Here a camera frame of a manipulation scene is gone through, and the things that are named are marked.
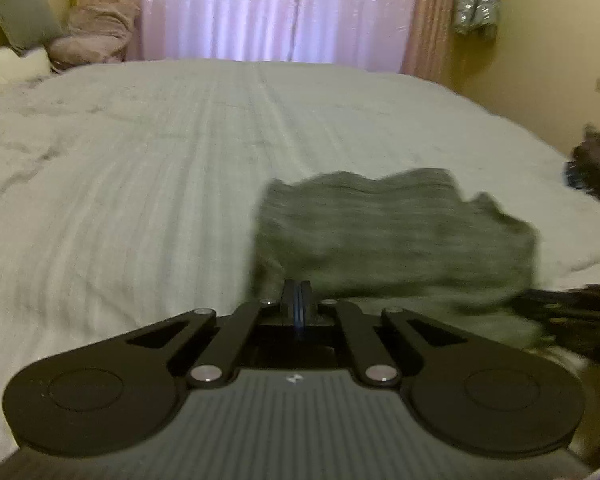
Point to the pink crumpled blanket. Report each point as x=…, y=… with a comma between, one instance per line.
x=92, y=32

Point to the sheer white curtain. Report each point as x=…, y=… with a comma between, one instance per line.
x=275, y=7

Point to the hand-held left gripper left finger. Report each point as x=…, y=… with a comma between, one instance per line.
x=290, y=306

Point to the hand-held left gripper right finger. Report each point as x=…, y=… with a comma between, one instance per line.
x=305, y=306

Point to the bed with striped cover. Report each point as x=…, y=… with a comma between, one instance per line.
x=155, y=185

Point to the grey-green knit garment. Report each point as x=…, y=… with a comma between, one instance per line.
x=380, y=240

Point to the white pillow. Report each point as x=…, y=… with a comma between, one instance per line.
x=12, y=64

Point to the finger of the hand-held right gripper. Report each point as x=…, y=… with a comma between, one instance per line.
x=575, y=302

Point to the silver puffer jacket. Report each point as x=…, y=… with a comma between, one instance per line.
x=475, y=2

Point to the grey pillow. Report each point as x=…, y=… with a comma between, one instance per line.
x=22, y=17

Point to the dark bag on chair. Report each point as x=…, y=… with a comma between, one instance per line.
x=597, y=165

